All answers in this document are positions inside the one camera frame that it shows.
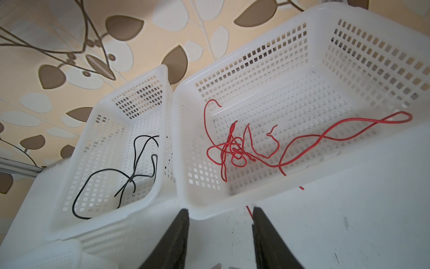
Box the far middle white plastic basket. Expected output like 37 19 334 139
44 65 176 241

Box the black cable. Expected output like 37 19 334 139
72 152 159 220
114 135 160 198

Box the far right white plastic basket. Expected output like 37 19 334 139
172 3 430 220

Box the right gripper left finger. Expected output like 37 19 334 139
140 208 189 269

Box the white plastic basket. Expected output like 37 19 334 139
44 65 176 241
1 239 119 269
172 3 430 220

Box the near white plastic basket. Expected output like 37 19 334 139
1 239 119 269

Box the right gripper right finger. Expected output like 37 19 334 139
252 207 304 269

